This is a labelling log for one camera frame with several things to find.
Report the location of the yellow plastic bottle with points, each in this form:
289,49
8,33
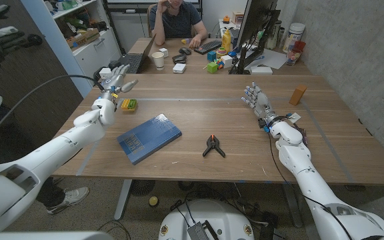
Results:
226,41

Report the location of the white paper cup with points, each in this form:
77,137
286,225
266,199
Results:
158,60

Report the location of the dark computer mouse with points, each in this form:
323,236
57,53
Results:
185,51

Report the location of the blue hardcover book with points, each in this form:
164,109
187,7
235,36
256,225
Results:
148,138

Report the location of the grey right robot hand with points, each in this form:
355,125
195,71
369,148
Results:
260,101

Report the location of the white round canister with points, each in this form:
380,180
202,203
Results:
293,36

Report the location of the white paper sheet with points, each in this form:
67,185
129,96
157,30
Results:
273,59

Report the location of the purple and yellow small block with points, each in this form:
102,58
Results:
185,41

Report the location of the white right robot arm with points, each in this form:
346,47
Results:
312,186

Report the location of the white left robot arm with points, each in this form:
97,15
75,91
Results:
45,156

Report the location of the black round fan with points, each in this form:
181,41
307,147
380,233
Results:
142,186

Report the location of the black computer monitor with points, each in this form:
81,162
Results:
255,16

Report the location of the black stapler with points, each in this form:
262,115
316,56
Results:
179,59

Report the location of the brown cardboard box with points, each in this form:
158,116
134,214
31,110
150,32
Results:
83,37

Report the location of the dark open laptop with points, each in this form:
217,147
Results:
135,61

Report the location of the small cardboard box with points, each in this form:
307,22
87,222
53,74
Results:
237,17

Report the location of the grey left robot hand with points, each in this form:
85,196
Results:
115,83

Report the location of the orange wooden block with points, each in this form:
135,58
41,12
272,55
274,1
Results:
298,95

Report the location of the multicoloured puzzle cube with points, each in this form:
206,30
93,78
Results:
219,63

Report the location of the grey table leg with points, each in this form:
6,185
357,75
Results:
122,200
292,205

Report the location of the yellow and green lego block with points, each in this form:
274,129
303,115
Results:
129,104

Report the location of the black pliers with orange tip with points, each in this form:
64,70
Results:
213,143

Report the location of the small orange object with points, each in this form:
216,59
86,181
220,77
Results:
226,19

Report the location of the black keyboard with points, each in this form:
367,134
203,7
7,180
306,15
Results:
208,47

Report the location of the teal cube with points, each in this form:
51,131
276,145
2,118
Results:
211,56

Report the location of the white power strip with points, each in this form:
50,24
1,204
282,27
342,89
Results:
104,72

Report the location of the yellow ball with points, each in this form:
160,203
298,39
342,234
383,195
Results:
153,201

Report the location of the small white cube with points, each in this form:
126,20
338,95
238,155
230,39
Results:
163,52

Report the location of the small white square box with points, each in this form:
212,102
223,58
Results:
179,68

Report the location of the flat white box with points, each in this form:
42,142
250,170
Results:
261,70

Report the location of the clear glass jar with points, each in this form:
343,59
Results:
273,35

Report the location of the black plug adapter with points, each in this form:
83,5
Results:
113,63

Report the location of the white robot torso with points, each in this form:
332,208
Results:
212,216

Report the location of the white shelf cabinet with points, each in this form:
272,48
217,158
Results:
92,56

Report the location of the green cube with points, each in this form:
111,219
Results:
212,67

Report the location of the seated person in dark shirt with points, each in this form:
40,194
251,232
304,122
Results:
178,21

